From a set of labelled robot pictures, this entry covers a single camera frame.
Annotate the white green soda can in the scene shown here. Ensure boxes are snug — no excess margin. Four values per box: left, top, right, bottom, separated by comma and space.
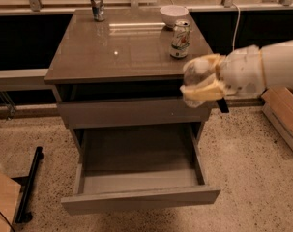
169, 19, 190, 59

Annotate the blue silver soda can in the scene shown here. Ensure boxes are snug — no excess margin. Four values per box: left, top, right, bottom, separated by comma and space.
90, 0, 104, 22

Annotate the open grey drawer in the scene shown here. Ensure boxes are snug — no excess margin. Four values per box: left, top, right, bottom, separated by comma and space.
61, 123, 220, 215

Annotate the closed grey drawer front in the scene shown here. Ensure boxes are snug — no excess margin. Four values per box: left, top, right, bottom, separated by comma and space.
57, 99, 212, 129

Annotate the clear plastic water bottle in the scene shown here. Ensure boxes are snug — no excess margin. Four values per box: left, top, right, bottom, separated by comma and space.
181, 64, 215, 93

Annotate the grey drawer cabinet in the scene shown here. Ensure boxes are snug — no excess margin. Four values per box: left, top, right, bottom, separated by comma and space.
44, 6, 225, 147

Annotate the cardboard box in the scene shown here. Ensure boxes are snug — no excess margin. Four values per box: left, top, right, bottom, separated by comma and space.
262, 87, 293, 151

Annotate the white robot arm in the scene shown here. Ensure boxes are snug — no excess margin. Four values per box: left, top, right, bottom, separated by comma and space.
181, 40, 293, 103

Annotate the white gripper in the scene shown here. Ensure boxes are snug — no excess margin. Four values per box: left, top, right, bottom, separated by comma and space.
180, 45, 266, 101

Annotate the white ceramic bowl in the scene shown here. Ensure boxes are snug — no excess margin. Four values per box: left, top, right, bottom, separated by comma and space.
160, 5, 189, 28

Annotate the white hanging cable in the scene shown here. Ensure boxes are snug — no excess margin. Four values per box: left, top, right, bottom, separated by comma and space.
231, 3, 242, 53

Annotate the black thin cable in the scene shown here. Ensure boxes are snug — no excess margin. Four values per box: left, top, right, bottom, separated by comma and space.
0, 197, 16, 232

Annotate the black metal bar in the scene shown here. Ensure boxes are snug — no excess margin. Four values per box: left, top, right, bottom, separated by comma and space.
15, 146, 44, 223

